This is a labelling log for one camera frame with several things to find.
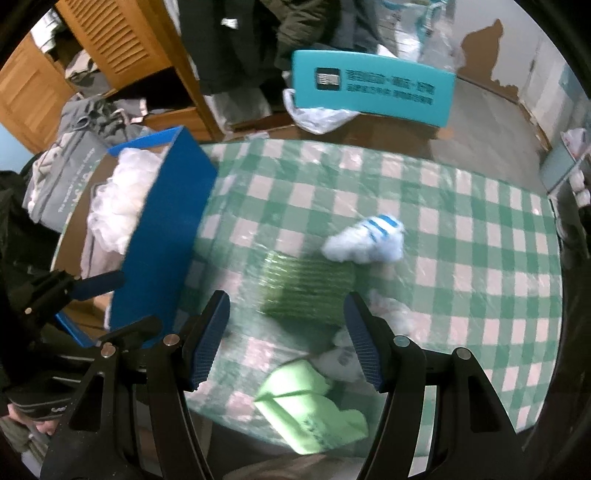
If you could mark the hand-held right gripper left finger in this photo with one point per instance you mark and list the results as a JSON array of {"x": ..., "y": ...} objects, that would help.
[{"x": 207, "y": 344}]

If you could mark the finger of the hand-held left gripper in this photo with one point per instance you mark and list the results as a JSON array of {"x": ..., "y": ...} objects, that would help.
[
  {"x": 136, "y": 331},
  {"x": 99, "y": 284}
]

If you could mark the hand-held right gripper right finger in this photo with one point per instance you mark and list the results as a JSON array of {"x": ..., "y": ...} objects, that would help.
[{"x": 364, "y": 344}]

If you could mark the dark green knitted cloth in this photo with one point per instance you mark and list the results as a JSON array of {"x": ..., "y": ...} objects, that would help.
[{"x": 304, "y": 290}]

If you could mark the blue-rimmed cardboard box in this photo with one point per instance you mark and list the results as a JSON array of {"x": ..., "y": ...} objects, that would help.
[{"x": 166, "y": 221}]

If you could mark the white mesh bath pouf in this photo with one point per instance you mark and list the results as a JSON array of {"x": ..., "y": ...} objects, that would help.
[{"x": 124, "y": 194}]

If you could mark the pale patterned sock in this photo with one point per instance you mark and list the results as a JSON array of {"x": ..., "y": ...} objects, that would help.
[{"x": 341, "y": 362}]

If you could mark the crumpled clear plastic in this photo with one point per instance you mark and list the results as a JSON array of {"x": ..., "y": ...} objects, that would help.
[{"x": 397, "y": 318}]

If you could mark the light green cloth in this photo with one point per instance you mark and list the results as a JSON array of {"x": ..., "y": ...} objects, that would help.
[{"x": 314, "y": 415}]

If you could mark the white blue-striped sock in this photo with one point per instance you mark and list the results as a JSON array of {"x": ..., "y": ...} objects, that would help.
[{"x": 364, "y": 242}]

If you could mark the green checked tablecloth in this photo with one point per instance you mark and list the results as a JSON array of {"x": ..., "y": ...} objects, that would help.
[{"x": 461, "y": 221}]

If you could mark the pile of grey clothes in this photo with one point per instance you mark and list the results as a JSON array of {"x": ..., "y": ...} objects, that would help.
[{"x": 87, "y": 115}]

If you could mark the wooden wardrobe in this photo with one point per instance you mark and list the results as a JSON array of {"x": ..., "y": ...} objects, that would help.
[{"x": 27, "y": 92}]

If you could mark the folded clothes in wardrobe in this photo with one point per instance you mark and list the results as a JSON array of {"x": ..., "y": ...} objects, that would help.
[{"x": 83, "y": 69}]

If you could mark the louvered wooden wardrobe door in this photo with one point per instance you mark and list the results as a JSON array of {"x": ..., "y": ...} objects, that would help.
[{"x": 115, "y": 37}]

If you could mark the teal shoe box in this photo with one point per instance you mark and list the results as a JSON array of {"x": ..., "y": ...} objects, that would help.
[{"x": 369, "y": 83}]

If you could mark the black hanging coat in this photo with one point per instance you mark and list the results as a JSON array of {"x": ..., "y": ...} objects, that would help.
[{"x": 221, "y": 46}]

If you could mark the small white plastic bag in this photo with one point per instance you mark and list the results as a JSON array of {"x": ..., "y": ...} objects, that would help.
[{"x": 577, "y": 141}]

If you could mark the dark navy hanging coat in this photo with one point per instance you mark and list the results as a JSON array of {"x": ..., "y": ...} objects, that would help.
[{"x": 364, "y": 27}]

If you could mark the blue and clear plastic bag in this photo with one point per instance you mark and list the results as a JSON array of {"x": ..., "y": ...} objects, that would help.
[{"x": 415, "y": 27}]

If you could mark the olive hanging jacket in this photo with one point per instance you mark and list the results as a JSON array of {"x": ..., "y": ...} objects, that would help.
[{"x": 300, "y": 27}]

